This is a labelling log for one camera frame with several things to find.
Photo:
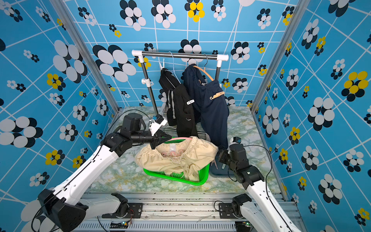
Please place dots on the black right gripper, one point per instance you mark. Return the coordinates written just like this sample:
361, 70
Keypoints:
222, 156

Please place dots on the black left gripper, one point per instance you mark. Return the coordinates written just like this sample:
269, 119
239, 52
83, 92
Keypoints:
160, 135

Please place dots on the beige shorts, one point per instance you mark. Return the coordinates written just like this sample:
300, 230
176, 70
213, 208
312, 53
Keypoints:
176, 159

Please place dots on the pink plastic hanger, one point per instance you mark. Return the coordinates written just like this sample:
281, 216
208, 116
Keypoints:
179, 139

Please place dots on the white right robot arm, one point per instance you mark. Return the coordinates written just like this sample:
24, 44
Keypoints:
255, 185

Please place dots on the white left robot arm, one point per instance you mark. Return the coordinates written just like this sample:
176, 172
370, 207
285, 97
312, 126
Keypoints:
63, 204

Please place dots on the black shorts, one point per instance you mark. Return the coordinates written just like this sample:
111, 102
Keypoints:
174, 97

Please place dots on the navy blue shorts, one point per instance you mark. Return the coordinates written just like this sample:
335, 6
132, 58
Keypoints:
211, 114

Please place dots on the wooden hanger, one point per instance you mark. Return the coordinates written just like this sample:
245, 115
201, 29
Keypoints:
204, 71

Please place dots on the dark teal plastic bin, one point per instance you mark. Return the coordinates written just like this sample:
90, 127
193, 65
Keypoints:
222, 171

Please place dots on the green plastic basket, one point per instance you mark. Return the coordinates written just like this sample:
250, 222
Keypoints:
179, 178

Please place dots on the white clothespin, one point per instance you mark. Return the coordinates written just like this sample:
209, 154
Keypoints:
162, 64
190, 102

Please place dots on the wooden clothespin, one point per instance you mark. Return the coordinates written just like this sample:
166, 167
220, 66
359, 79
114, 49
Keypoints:
217, 95

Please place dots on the white metal clothes rack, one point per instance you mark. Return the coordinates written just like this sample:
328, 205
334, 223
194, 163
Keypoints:
146, 81

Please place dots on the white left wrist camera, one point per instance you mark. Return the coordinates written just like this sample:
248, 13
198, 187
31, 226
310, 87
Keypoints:
156, 122

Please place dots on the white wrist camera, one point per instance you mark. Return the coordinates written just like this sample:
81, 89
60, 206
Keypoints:
156, 122
236, 140

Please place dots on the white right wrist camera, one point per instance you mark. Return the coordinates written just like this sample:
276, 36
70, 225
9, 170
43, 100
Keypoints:
236, 140

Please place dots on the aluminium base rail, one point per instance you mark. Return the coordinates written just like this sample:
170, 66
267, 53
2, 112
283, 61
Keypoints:
179, 212

